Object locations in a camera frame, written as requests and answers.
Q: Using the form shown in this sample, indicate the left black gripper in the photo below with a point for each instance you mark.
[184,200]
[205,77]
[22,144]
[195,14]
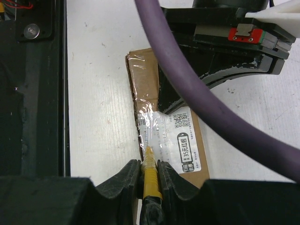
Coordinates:
[221,43]

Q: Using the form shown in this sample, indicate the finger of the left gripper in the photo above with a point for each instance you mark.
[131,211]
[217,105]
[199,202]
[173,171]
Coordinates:
[168,99]

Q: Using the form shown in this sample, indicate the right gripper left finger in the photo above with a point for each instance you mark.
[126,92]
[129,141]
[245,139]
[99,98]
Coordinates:
[70,201]

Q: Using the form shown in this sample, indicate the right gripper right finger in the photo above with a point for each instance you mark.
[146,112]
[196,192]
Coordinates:
[227,202]

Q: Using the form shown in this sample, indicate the brown cardboard express box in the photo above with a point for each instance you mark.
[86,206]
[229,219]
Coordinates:
[175,138]

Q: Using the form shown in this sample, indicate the yellow utility knife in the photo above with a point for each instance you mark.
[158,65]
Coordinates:
[152,209]

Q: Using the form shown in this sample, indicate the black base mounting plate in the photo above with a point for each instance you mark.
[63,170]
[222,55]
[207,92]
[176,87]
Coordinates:
[34,118]

